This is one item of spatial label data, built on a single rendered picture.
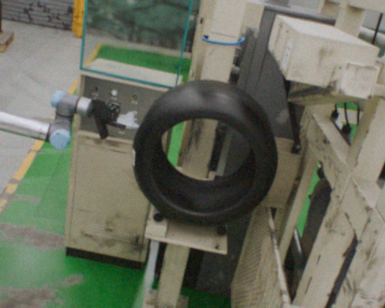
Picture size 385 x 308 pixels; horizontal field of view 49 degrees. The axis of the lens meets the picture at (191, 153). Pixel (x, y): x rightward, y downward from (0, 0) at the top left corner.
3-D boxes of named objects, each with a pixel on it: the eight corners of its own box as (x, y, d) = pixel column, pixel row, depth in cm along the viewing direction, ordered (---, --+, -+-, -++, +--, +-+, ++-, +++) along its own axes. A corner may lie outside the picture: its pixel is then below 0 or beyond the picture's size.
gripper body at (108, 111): (119, 108, 169) (89, 100, 168) (114, 128, 172) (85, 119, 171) (122, 103, 176) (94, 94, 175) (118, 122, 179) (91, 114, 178)
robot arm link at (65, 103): (55, 105, 178) (59, 86, 175) (80, 113, 179) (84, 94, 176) (48, 111, 171) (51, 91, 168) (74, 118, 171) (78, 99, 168)
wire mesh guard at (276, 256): (230, 285, 242) (261, 178, 214) (234, 286, 242) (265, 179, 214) (233, 447, 159) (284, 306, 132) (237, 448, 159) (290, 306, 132)
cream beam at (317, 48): (265, 48, 185) (274, 14, 179) (321, 60, 185) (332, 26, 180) (282, 80, 129) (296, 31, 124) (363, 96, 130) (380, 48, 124)
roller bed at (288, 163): (252, 185, 227) (267, 135, 215) (279, 191, 227) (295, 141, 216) (255, 204, 209) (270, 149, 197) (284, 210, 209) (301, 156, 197)
